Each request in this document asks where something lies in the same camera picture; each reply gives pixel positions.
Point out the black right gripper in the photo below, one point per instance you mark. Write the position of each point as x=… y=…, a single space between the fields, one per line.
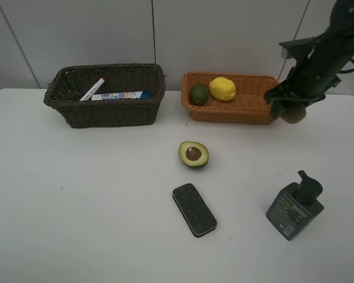
x=301 y=87

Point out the brown kiwi fruit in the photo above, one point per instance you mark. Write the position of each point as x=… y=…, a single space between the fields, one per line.
x=294 y=115

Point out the yellow lemon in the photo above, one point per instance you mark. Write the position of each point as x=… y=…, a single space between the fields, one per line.
x=222 y=89

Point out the green lime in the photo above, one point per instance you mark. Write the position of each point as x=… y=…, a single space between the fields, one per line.
x=199 y=94

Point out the halved avocado with pit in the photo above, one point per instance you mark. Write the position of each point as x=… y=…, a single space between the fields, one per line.
x=193 y=154

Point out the dark grey pump bottle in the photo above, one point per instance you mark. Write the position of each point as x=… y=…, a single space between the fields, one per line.
x=296 y=206

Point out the black whiteboard eraser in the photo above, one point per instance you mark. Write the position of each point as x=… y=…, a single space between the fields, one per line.
x=194 y=210

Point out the blue capped white bottle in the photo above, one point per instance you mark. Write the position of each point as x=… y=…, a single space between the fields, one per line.
x=121 y=96

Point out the white marker pen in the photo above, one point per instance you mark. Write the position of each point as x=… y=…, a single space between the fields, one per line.
x=93 y=89

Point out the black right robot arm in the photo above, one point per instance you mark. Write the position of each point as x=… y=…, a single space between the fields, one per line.
x=319 y=62

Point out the orange wicker basket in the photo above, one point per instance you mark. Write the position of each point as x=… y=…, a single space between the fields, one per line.
x=247 y=107

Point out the dark brown wicker basket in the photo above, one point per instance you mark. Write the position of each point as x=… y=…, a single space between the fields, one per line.
x=71 y=83

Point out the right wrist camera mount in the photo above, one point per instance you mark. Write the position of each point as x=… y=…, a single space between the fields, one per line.
x=296 y=49

